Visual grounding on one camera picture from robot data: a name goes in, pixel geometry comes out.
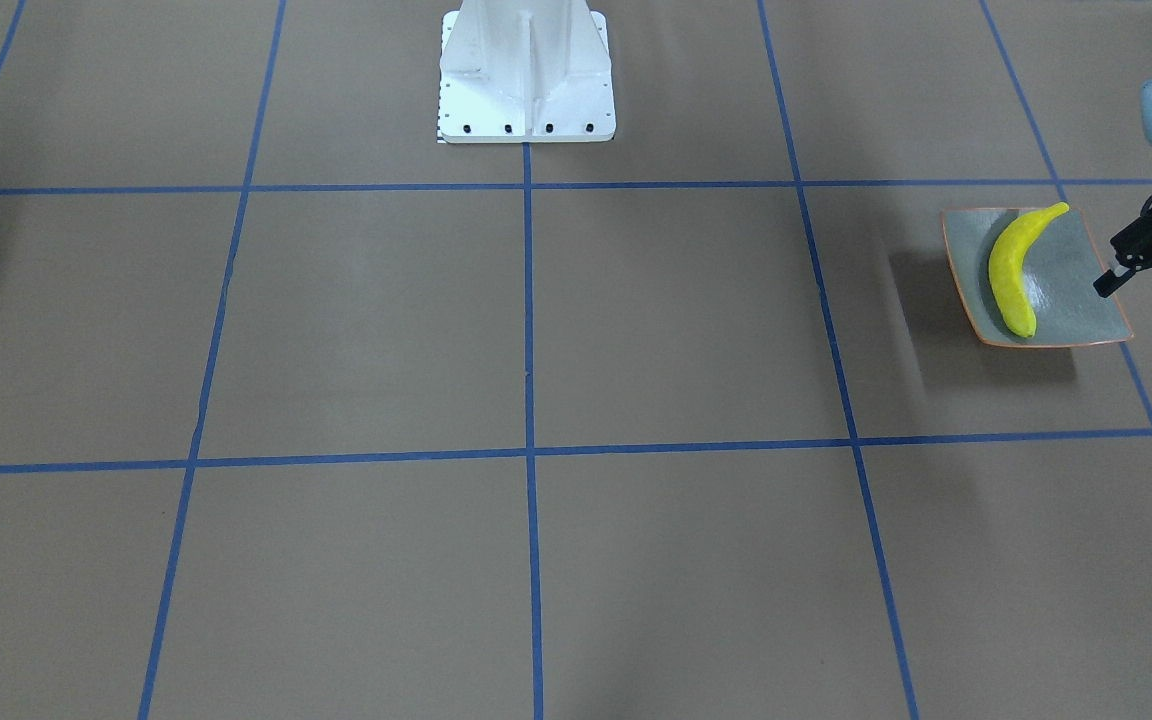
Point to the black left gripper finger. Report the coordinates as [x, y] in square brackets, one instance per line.
[1132, 254]

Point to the grey square plate orange rim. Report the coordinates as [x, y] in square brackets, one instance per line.
[1059, 272]

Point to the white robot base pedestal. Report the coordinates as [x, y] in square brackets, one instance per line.
[525, 72]

